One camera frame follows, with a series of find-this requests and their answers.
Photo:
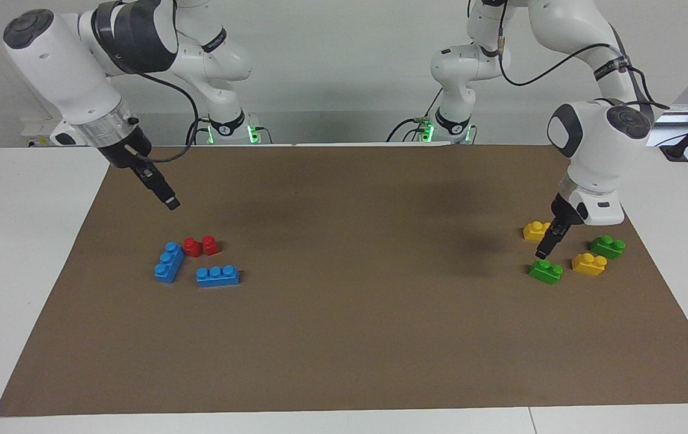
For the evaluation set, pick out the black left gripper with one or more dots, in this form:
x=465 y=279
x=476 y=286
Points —
x=566 y=210

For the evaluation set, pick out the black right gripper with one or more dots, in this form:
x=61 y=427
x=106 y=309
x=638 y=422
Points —
x=130 y=154

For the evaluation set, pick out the green two-stud toy block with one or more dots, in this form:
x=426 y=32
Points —
x=606 y=248
x=545 y=273

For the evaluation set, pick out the blue three-stud toy block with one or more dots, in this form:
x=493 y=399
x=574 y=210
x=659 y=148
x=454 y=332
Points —
x=168 y=265
x=217 y=276

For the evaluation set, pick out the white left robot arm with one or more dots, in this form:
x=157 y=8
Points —
x=591 y=150

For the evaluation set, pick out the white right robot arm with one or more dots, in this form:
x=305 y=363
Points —
x=61 y=72

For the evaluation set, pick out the yellow two-stud toy block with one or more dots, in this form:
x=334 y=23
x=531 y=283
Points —
x=588 y=265
x=534 y=232

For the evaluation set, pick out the red single-stud toy block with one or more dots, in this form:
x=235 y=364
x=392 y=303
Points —
x=191 y=248
x=211 y=246

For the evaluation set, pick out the brown table mat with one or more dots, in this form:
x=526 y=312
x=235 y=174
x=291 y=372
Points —
x=344 y=331

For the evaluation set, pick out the white wall socket box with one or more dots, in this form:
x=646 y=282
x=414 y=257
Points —
x=37 y=134

